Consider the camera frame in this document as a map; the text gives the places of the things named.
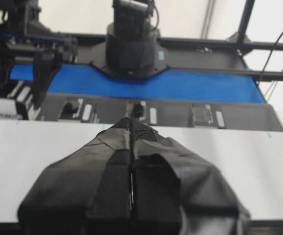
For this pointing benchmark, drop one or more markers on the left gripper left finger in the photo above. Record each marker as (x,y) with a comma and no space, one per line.
(85,193)

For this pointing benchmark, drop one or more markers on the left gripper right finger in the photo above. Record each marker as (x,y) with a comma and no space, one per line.
(177,192)

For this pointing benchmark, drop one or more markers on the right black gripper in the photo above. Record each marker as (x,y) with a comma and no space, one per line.
(46,52)

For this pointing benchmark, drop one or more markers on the black dynamixel box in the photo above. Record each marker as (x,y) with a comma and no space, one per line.
(16,101)
(76,109)
(143,110)
(207,115)

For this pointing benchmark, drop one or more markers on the white base sheet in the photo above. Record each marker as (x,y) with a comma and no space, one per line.
(251,161)

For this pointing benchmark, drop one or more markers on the black base sheet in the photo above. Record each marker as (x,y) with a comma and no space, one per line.
(171,113)

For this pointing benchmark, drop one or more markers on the blue table cloth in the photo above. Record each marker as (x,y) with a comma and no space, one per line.
(170,84)

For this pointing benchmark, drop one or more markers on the black metal frame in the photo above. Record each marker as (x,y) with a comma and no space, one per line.
(201,55)

